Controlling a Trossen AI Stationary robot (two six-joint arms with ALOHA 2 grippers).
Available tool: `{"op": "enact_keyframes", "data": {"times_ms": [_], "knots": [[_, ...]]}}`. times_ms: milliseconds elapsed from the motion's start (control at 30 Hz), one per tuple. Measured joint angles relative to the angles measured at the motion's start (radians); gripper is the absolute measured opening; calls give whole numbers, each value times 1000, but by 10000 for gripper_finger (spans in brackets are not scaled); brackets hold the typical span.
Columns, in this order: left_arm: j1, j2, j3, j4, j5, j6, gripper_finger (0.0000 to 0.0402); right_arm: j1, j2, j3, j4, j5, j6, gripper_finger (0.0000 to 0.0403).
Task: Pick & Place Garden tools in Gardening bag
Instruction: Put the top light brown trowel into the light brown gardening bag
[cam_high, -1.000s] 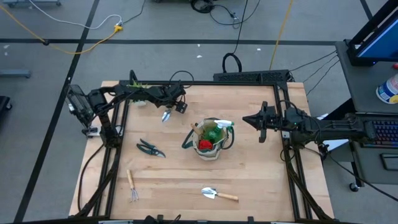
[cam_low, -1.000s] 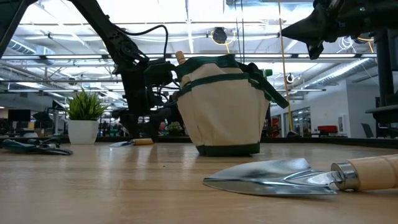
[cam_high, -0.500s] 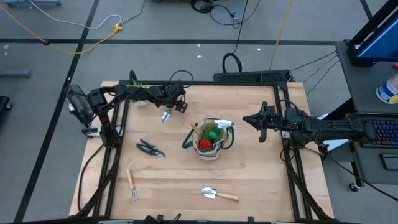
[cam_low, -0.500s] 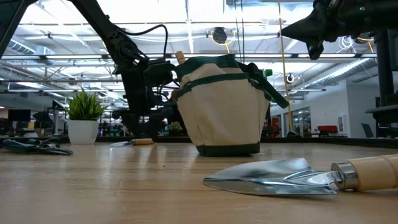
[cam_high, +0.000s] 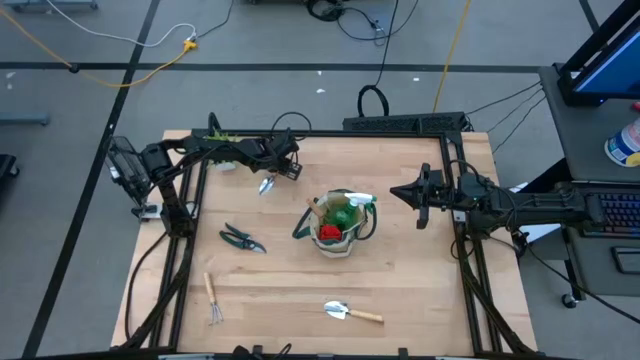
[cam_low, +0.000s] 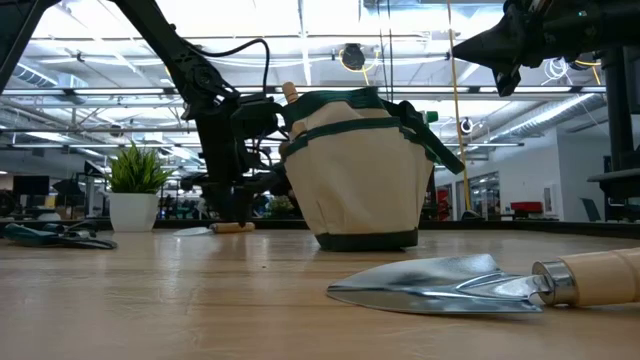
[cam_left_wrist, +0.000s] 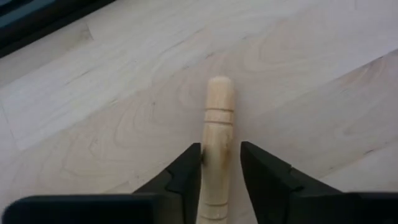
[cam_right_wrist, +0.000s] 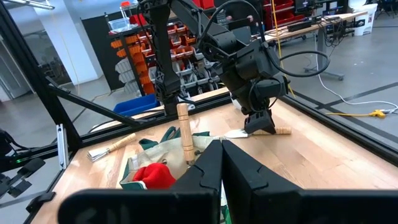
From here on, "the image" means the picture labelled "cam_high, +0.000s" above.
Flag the yellow hanging cable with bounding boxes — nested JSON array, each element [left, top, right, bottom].
[[432, 0, 474, 114]]

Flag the white blue wipes tub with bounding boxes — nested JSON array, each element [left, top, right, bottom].
[[603, 117, 640, 169]]

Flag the black table frame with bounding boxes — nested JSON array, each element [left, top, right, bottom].
[[119, 127, 539, 360]]

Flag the hand rake wooden handle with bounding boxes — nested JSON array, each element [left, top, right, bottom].
[[202, 271, 225, 326]]

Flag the green plant in white pot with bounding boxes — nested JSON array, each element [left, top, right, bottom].
[[203, 128, 240, 173]]

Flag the grey desk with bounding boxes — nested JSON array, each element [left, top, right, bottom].
[[537, 64, 640, 297]]

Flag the orange floor extension cord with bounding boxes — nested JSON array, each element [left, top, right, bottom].
[[0, 7, 199, 90]]

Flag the black computer monitor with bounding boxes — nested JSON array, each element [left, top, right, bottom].
[[557, 0, 640, 107]]

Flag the small black flat device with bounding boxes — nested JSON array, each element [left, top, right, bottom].
[[610, 245, 640, 275]]

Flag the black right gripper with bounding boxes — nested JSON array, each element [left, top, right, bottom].
[[389, 162, 466, 231]]

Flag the white paper sheet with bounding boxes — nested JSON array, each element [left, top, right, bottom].
[[509, 182, 562, 244]]

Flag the black backlit keyboard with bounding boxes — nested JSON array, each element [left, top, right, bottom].
[[597, 192, 640, 239]]

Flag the narrow trowel wooden handle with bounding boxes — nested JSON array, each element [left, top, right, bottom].
[[257, 172, 278, 197]]

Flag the black coiled cable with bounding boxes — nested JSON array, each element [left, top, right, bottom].
[[356, 0, 401, 119]]

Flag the black mesh box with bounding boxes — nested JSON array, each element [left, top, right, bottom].
[[103, 134, 154, 211]]

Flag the black cable bundle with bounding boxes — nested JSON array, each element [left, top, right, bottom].
[[304, 0, 389, 46]]

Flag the green spray bottle white nozzle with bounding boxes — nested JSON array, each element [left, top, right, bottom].
[[323, 191, 379, 229]]

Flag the white floor cable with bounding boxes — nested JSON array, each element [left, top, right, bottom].
[[47, 0, 197, 49]]

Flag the beige gardening bag green trim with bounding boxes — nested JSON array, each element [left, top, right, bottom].
[[292, 188, 380, 260]]

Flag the black power strip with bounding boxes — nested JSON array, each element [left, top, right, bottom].
[[342, 111, 469, 133]]

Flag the wide trowel wooden handle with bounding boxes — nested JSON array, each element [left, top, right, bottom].
[[323, 299, 385, 325]]

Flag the green handled pruning shears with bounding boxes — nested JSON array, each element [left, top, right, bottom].
[[218, 222, 268, 254]]

